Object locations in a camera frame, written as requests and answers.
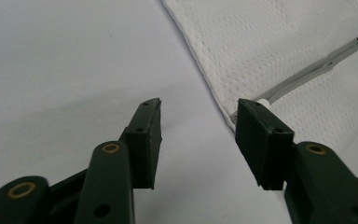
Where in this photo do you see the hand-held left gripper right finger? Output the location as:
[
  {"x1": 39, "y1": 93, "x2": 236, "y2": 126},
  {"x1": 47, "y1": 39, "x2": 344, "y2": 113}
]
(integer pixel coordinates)
[{"x1": 234, "y1": 98, "x2": 296, "y2": 191}]

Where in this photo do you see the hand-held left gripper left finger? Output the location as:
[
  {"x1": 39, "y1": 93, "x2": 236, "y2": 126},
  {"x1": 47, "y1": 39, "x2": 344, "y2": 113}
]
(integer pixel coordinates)
[{"x1": 118, "y1": 97, "x2": 163, "y2": 190}]

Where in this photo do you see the white textured garment with zipper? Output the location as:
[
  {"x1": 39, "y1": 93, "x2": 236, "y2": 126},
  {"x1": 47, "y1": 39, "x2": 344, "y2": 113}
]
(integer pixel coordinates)
[{"x1": 161, "y1": 0, "x2": 358, "y2": 176}]

